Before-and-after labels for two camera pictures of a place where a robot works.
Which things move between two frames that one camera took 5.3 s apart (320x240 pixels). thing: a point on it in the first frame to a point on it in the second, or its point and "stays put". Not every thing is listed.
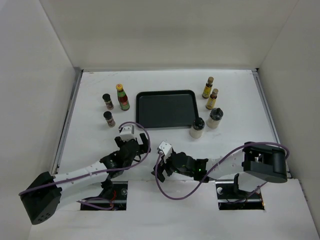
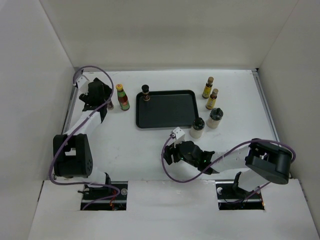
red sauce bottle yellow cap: x=122 y=97 stays put
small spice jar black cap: x=109 y=104 stays put
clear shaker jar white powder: x=215 y=116 stays put
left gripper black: x=145 y=143 to x=106 y=91
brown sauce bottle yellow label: x=210 y=104 stays put
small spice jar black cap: x=110 y=121 to x=146 y=92
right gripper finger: x=160 y=169 to x=188 y=151
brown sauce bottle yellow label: x=207 y=89 stays put
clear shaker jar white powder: x=196 y=130 stays put
